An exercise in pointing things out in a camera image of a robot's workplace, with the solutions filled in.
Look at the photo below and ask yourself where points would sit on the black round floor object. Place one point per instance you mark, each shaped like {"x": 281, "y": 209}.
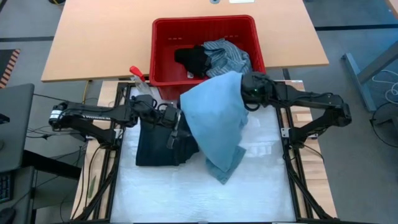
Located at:
{"x": 384, "y": 119}

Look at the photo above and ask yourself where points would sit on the light wooden desk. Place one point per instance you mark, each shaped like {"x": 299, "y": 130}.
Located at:
{"x": 280, "y": 37}

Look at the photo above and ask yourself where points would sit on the black garment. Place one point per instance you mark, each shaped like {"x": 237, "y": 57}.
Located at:
{"x": 192, "y": 60}

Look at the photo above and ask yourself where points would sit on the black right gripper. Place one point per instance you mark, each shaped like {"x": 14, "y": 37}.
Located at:
{"x": 258, "y": 88}

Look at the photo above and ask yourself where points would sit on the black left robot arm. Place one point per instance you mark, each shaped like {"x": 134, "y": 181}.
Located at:
{"x": 93, "y": 110}

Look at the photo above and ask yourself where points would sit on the clear spray bottle red trigger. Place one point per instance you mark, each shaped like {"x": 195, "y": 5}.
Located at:
{"x": 141, "y": 85}

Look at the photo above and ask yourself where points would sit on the red plastic laundry bin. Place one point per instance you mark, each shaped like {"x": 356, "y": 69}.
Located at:
{"x": 164, "y": 74}

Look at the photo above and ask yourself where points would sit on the light blue jeans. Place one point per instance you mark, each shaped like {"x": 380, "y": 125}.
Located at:
{"x": 214, "y": 118}

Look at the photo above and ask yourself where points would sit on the green strip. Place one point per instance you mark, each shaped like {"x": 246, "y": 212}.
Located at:
{"x": 92, "y": 188}

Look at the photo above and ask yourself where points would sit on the black keyboard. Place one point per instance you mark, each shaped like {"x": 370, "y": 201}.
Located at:
{"x": 4, "y": 186}

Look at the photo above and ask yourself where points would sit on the dark navy jeans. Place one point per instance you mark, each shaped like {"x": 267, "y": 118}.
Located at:
{"x": 155, "y": 146}

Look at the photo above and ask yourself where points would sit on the white label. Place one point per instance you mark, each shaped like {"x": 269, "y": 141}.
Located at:
{"x": 241, "y": 1}

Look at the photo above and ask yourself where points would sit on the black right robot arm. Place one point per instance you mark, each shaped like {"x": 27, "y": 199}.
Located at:
{"x": 311, "y": 99}

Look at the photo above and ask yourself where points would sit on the grey side desk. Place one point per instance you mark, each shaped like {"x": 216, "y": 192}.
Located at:
{"x": 15, "y": 130}

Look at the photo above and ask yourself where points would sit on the black orange hazard-striped mat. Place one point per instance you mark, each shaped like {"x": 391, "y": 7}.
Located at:
{"x": 7, "y": 68}

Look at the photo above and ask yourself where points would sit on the grey metal table leg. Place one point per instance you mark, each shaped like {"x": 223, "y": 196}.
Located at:
{"x": 357, "y": 77}

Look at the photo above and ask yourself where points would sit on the black computer mouse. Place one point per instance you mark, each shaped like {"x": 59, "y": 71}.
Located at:
{"x": 6, "y": 216}

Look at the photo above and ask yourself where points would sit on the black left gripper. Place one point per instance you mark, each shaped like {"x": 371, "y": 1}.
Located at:
{"x": 169, "y": 116}

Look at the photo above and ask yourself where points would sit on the black aluminium table frame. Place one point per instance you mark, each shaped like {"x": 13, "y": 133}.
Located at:
{"x": 109, "y": 199}

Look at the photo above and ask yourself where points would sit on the blue striped shirt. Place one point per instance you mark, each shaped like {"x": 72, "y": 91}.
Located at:
{"x": 228, "y": 57}

